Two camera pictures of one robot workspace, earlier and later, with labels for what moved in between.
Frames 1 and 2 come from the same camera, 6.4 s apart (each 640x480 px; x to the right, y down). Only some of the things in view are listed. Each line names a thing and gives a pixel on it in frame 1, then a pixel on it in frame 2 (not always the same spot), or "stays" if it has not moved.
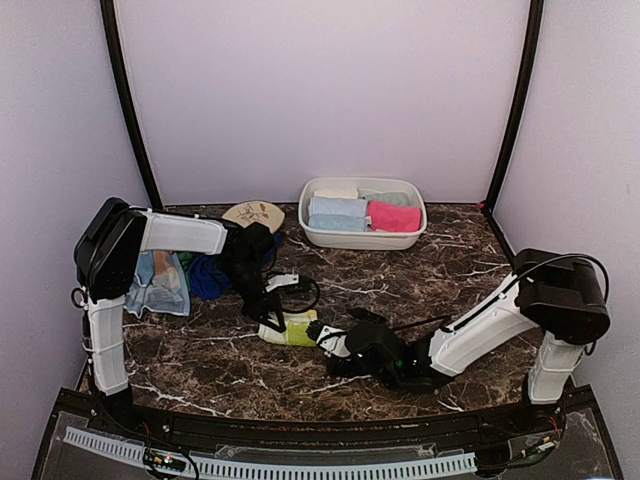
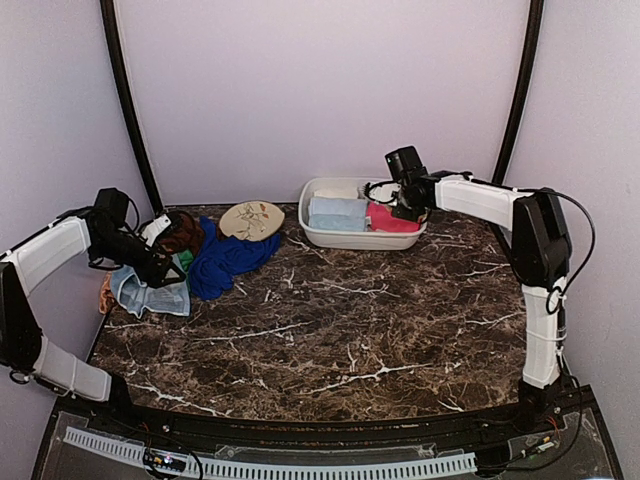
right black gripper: [363, 316] -> [410, 214]
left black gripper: [257, 310] -> [154, 278]
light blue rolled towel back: [343, 207] stays
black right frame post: [535, 34] stays
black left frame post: [115, 55] stays
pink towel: [387, 216] stays
